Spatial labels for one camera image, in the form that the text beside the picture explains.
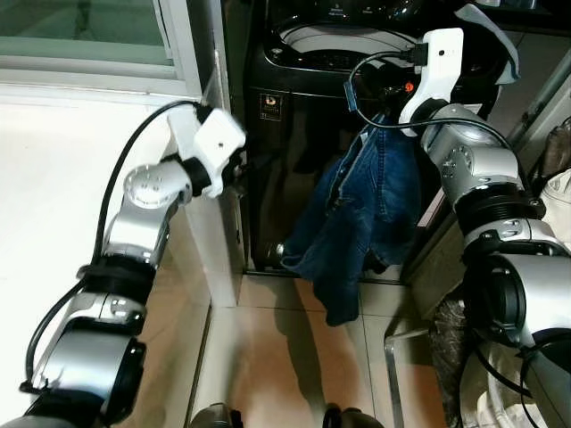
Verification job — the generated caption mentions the blue denim jeans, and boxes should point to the blue denim jeans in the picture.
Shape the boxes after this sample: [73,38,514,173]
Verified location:
[281,109,426,327]

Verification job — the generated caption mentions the black top-load washing machine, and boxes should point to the black top-load washing machine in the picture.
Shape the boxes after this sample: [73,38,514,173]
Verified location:
[241,0,541,279]

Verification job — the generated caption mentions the white door panel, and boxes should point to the white door panel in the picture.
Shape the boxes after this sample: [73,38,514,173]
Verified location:
[201,49,249,309]

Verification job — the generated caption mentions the grey cloth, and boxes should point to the grey cloth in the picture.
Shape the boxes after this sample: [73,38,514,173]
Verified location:
[453,4,521,87]

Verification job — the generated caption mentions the white garment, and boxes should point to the white garment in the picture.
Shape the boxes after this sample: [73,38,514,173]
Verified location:
[459,168,571,428]

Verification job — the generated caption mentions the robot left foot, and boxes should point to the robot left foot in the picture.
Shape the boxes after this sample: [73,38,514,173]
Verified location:
[187,403,244,428]

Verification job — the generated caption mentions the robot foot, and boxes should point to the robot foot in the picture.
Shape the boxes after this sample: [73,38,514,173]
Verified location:
[321,406,386,428]
[187,403,244,428]

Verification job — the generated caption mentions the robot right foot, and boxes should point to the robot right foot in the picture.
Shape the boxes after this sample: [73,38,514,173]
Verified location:
[321,406,386,428]

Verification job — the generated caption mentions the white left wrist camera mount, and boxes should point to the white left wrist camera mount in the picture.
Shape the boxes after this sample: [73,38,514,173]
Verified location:
[170,105,248,199]

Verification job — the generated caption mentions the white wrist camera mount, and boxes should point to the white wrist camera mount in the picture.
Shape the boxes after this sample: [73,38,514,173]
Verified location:
[398,28,466,136]
[170,105,248,199]

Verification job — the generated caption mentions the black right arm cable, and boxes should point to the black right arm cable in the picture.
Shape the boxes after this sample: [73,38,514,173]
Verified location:
[345,51,517,152]

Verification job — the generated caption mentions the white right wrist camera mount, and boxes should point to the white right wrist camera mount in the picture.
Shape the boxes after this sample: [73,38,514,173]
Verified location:
[398,28,466,136]

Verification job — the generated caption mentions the glass window with white frame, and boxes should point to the glass window with white frame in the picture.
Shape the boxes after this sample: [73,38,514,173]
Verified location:
[0,0,204,97]

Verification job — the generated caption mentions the silver metal frame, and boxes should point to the silver metal frame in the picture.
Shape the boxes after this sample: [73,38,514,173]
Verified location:
[382,327,440,428]

